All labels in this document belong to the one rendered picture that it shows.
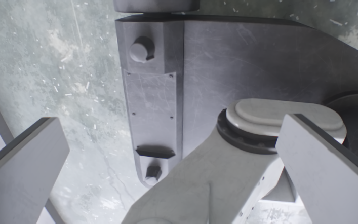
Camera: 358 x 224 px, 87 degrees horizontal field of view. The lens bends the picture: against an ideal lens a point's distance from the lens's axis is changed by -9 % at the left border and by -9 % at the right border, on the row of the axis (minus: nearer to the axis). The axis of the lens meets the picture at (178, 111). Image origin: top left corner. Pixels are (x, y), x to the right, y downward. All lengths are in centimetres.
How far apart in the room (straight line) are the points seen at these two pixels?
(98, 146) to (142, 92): 52
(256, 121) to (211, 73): 17
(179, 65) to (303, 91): 28
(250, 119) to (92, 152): 79
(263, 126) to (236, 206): 14
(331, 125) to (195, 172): 24
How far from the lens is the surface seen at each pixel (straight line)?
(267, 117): 36
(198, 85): 48
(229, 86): 48
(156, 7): 43
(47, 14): 82
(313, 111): 42
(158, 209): 23
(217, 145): 35
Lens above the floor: 61
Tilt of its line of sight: 58 degrees down
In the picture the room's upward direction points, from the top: 161 degrees counter-clockwise
